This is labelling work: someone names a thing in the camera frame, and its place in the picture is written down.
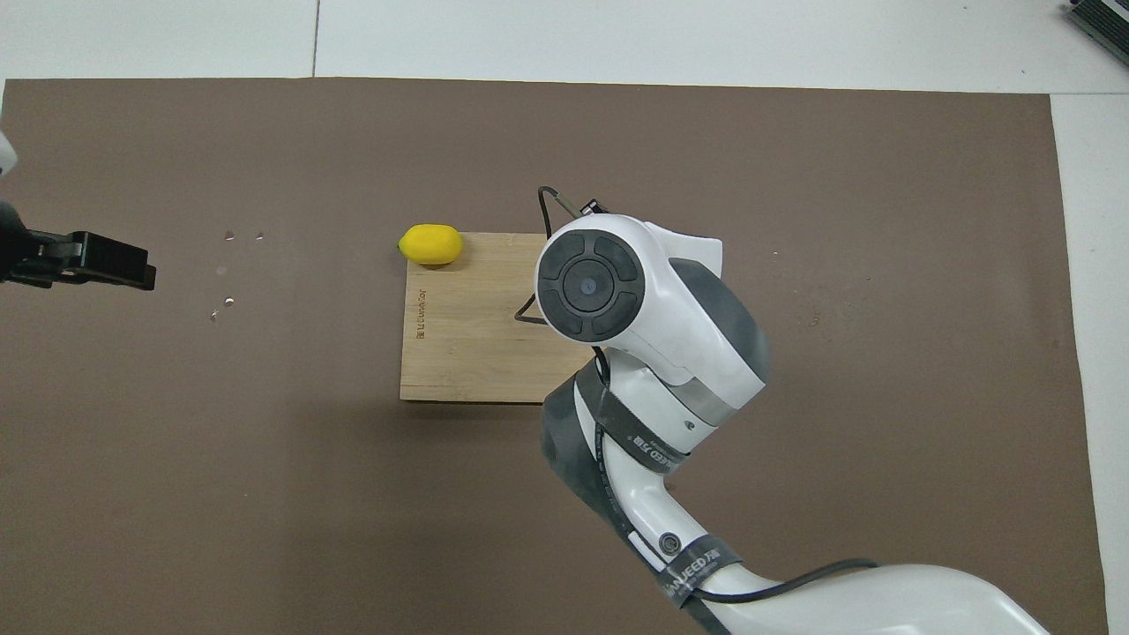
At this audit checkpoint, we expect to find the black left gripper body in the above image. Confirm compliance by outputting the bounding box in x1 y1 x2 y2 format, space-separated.
0 203 36 285

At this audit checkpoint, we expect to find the grey ribbed device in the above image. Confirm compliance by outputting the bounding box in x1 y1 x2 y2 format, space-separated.
1065 0 1129 64

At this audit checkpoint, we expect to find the brown table mat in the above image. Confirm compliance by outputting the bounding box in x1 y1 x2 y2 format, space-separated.
0 78 1110 635

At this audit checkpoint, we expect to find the wooden cutting board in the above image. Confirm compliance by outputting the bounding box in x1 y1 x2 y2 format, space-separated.
400 233 601 405

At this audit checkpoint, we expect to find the yellow lemon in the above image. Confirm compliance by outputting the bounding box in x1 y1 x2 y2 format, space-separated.
398 224 464 267

